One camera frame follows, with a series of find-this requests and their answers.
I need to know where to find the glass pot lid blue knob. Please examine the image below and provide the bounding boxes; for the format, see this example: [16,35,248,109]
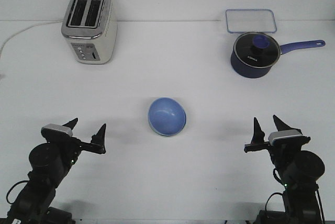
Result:
[233,32,280,68]

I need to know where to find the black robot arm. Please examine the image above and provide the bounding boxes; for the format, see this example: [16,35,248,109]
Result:
[1,118,106,223]
[244,116,325,223]

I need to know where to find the blue saucepan with handle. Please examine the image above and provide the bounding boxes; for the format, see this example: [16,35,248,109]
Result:
[231,39,326,79]

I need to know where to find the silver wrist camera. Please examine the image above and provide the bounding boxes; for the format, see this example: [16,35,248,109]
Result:
[268,129,303,147]
[41,124,73,137]

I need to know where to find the silver white two-slot toaster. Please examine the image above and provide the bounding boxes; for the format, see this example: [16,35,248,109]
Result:
[61,0,118,65]

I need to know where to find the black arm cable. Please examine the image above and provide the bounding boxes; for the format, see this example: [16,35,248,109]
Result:
[264,167,327,224]

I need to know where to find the white toaster power cable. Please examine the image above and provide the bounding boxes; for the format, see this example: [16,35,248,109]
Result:
[0,20,65,59]

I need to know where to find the green bowl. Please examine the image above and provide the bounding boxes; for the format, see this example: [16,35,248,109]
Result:
[149,124,186,137]

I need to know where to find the blue bowl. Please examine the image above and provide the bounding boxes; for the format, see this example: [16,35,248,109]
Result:
[148,97,186,125]

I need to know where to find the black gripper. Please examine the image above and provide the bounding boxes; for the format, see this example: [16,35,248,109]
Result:
[244,115,311,171]
[41,118,106,172]

